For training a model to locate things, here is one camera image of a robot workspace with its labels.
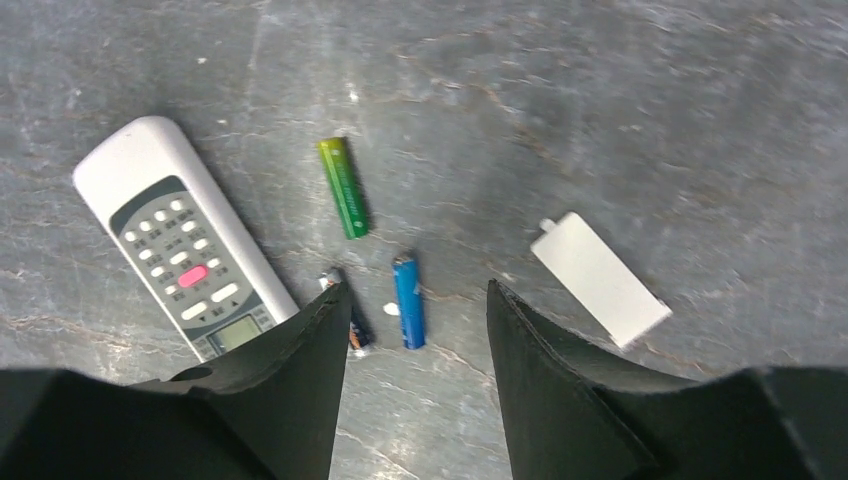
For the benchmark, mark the black battery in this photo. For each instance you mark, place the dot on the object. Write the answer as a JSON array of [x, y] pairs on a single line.
[[360, 338]]

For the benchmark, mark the blue battery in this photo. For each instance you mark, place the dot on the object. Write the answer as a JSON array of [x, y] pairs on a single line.
[[409, 300]]

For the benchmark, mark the green battery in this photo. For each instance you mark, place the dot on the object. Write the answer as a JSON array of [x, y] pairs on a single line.
[[344, 186]]

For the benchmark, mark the small white crumb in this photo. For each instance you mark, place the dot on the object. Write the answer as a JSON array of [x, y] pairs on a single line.
[[391, 309]]

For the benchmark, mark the white battery cover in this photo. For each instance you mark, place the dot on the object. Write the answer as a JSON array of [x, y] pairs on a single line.
[[598, 279]]

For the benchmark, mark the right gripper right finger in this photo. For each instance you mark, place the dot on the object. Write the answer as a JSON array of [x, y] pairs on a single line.
[[572, 410]]

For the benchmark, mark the white grey remote control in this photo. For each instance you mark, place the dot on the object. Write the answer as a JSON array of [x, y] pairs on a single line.
[[154, 196]]

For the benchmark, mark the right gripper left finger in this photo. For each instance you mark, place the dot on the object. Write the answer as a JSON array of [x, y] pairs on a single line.
[[266, 410]]

